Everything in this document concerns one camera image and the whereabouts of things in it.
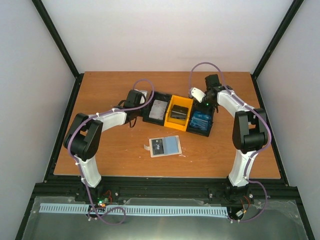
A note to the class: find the blue card stack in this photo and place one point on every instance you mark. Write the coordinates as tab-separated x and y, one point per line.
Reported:
200	121

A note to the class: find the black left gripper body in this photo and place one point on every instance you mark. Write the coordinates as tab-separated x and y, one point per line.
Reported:
143	114

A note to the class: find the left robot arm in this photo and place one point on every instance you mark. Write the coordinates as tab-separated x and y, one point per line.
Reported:
83	137

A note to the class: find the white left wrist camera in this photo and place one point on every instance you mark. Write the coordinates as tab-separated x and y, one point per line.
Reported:
143	99

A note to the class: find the black card bin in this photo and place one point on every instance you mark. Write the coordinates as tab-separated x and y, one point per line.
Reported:
206	109
160	96

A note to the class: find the light blue cable duct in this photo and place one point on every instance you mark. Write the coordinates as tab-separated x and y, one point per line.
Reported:
140	210

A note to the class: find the yellow middle card bin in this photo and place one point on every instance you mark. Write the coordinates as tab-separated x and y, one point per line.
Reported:
177	124

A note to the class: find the black frame post left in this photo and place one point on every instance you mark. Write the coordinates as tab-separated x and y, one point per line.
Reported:
49	24

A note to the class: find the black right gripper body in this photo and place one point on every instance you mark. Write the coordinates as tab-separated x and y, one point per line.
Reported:
210	103

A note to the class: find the black right card bin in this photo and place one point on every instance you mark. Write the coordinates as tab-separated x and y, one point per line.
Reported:
206	109

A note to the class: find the black frame post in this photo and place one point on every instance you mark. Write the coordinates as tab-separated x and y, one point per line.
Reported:
49	24
283	26

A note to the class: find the white card stack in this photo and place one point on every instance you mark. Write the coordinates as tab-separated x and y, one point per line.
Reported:
158	109

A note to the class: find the beige card holder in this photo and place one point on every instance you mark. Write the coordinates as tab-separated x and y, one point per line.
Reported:
171	144

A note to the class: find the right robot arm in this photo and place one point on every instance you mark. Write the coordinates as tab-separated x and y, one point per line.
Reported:
249	134

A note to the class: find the black frame post right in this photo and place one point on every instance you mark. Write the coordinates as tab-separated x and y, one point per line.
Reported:
283	26

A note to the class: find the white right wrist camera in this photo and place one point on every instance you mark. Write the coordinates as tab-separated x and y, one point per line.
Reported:
197	94

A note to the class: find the black card stack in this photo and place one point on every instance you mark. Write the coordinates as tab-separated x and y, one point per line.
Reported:
179	112

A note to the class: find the black front frame rail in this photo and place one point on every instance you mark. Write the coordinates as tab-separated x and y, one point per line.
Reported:
212	191

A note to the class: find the black left card bin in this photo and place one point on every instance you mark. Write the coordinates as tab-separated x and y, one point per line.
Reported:
160	96

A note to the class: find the black VIP card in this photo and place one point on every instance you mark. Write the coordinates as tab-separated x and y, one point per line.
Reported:
157	146

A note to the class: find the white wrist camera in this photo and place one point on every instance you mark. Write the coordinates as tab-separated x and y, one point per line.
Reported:
197	94
143	99

